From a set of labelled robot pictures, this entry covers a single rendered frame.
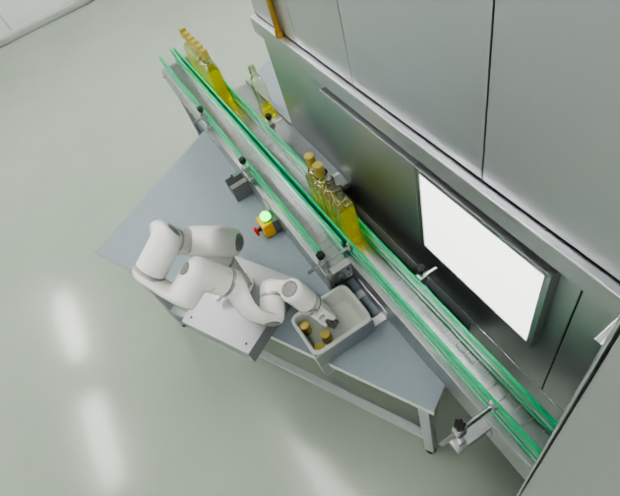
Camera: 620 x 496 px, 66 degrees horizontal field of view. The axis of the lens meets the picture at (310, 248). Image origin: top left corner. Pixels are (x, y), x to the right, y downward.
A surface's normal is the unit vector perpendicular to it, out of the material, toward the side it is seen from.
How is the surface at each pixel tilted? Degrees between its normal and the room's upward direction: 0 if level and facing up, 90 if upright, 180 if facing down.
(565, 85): 90
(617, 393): 90
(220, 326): 2
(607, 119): 90
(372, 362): 0
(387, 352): 0
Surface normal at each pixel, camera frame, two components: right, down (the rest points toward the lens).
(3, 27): 0.50, 0.62
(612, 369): -0.84, 0.53
